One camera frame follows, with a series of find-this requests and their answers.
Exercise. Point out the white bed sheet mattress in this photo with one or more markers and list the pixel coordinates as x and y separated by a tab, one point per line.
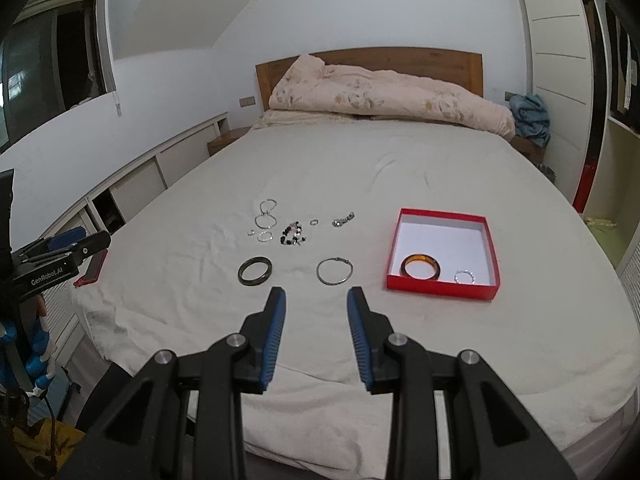
560	332

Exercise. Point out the wooden nightstand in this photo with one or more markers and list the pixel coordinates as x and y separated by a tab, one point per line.
225	139

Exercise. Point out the silver adjustable bangle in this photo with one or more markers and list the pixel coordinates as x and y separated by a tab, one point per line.
334	271

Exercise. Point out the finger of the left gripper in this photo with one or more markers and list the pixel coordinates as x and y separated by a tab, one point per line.
80	251
49	244

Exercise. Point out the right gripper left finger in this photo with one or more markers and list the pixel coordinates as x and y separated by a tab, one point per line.
140	435

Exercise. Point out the pink floral duvet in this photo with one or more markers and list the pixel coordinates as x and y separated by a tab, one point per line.
312	85

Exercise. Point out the wooden headboard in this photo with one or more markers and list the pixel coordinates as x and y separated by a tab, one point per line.
457	67

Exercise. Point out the red jewelry box tray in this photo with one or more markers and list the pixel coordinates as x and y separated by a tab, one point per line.
461	243

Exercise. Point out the amber bangle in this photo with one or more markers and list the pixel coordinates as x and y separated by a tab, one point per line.
420	267

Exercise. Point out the white low cabinet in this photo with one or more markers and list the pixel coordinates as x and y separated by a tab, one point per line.
97	168

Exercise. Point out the white wardrobe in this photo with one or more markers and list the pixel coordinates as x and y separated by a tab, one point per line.
569	74

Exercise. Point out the dark horn bangle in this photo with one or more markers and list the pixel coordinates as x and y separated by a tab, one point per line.
255	271

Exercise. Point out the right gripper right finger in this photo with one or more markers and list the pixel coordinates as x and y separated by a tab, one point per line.
490	433

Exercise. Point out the blue cloth pile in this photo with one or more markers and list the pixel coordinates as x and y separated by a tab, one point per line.
531	118

